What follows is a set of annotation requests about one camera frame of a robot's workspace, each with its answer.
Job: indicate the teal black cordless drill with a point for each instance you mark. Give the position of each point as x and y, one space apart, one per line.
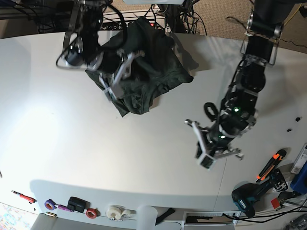
245 196

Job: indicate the red tape roll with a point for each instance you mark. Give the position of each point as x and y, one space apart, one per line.
92 213

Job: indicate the white power strip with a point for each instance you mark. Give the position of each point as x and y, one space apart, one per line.
112 22

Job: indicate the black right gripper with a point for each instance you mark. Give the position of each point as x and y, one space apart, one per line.
108 62

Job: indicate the purple marker pen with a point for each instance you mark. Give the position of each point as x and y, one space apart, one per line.
61 207

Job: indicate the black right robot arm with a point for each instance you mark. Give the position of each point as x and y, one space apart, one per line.
81 49

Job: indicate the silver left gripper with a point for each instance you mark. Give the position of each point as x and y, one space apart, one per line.
237 112

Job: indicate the red screwdriver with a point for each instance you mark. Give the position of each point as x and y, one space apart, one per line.
27 198

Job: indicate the white tape dispenser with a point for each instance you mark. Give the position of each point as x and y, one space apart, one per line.
119 213

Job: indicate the dark green t-shirt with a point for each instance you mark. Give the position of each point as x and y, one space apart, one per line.
152 75

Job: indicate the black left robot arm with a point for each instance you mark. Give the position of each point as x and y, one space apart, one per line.
264 29

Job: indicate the orange black utility knife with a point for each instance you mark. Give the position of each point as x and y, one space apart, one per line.
271 164

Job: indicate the purple tape roll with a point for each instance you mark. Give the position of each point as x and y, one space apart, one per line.
50 204

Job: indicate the blue box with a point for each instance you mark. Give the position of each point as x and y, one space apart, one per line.
299 183

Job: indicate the black action camera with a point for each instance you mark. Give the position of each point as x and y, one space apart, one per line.
76 204

